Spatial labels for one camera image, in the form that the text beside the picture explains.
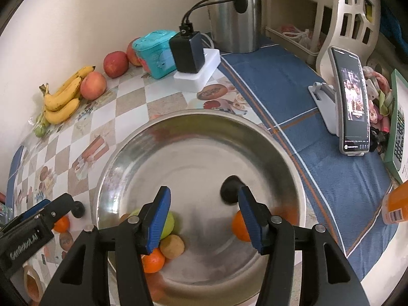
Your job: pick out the large steel bowl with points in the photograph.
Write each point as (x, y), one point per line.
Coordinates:
(193, 152)

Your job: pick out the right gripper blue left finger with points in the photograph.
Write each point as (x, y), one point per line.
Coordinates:
(82, 276)

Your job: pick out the right red apple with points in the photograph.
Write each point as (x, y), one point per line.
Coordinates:
(131, 55)

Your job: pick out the teal plastic box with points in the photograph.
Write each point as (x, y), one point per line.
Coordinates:
(154, 53)

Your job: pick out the smartphone on stand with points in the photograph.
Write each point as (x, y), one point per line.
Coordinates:
(351, 100)

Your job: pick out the large orange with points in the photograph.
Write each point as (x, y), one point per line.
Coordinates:
(154, 262)
(62, 225)

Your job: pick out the middle red apple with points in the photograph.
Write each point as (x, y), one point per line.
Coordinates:
(115, 64)

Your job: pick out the yellow banana bunch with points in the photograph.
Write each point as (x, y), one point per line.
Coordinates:
(61, 105)

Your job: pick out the black power adapter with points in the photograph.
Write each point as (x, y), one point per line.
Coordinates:
(187, 51)

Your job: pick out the dark plum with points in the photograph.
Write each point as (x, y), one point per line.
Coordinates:
(230, 188)

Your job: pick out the brown kiwi fruit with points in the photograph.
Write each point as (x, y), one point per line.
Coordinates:
(172, 246)

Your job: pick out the pale red apple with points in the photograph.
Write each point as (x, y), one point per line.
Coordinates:
(93, 86)

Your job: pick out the patterned tablecloth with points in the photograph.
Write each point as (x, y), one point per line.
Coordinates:
(71, 157)

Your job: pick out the orange bottle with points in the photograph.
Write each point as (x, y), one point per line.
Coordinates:
(395, 205)

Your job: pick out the blue cloth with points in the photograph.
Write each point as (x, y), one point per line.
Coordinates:
(345, 192)

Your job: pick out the clear box of green fruit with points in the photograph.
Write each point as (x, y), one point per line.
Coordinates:
(40, 126)

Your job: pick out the steel thermos jug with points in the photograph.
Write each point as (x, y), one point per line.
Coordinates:
(236, 26)

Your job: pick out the white plastic basket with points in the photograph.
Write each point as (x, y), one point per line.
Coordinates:
(354, 26)

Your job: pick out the small orange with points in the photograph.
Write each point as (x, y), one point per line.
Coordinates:
(239, 229)

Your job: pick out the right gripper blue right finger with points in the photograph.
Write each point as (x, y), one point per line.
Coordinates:
(327, 278)

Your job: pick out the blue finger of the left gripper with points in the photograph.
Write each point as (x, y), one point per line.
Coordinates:
(35, 209)
(61, 206)

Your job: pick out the green calculator box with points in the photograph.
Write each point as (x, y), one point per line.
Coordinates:
(396, 155)

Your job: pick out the white phone stand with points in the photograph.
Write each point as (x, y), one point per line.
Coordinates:
(325, 99)

